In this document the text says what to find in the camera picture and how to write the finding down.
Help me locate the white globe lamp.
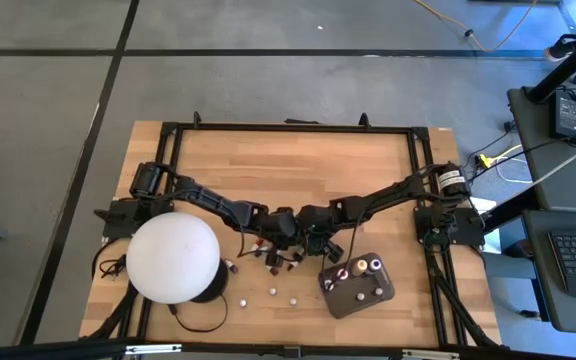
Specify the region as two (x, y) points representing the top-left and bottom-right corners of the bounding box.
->
(125, 211), (230, 305)

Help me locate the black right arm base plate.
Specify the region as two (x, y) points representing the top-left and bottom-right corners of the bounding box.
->
(413, 205), (487, 249)

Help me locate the black power adapter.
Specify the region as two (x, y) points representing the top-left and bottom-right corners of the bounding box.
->
(550, 88), (576, 140)

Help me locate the person's shoe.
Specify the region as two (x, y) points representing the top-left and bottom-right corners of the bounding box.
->
(544, 39), (576, 62)

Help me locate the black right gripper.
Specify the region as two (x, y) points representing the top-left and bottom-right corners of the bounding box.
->
(297, 203), (345, 264)

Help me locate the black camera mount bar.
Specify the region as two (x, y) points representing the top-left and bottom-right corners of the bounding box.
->
(0, 337), (576, 360)

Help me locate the black stand pole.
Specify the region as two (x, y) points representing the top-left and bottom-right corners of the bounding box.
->
(525, 22), (576, 104)

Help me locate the black lamp cable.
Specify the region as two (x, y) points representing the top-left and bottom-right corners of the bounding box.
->
(166, 292), (230, 334)

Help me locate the dark grey plastic bin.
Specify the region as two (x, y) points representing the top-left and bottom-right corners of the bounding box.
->
(317, 251), (397, 320)

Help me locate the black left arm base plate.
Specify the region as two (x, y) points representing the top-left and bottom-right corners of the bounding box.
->
(93, 198), (175, 239)

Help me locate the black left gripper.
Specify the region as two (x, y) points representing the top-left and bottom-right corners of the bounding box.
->
(255, 209), (304, 267)

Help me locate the silver metal bracket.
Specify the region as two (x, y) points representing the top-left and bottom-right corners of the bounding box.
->
(401, 349), (460, 360)
(125, 343), (183, 356)

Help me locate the black cable bundle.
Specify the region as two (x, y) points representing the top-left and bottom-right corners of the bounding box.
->
(91, 239), (128, 280)

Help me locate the yellow plug cable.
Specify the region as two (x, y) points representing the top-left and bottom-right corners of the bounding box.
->
(478, 144), (524, 170)

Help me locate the yellow floor cable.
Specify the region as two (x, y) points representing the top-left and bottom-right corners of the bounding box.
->
(414, 0), (539, 53)

